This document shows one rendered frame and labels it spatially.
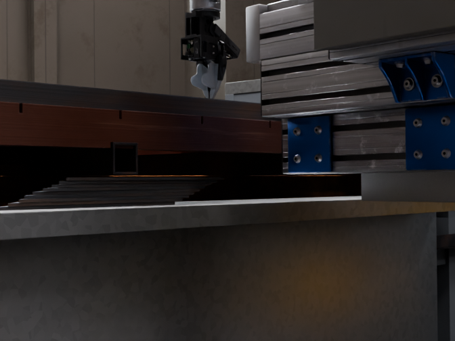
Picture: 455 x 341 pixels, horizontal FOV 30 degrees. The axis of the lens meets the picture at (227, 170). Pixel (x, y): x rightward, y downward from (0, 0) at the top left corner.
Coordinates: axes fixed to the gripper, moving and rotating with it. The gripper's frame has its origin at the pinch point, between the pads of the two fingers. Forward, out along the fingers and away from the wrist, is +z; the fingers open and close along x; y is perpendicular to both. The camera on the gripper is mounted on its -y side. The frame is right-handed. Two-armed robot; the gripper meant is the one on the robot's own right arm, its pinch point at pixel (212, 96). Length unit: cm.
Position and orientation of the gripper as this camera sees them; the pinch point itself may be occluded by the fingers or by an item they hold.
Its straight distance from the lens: 207.8
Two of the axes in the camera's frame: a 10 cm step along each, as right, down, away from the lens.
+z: 0.1, 10.0, -0.1
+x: 7.3, -0.2, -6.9
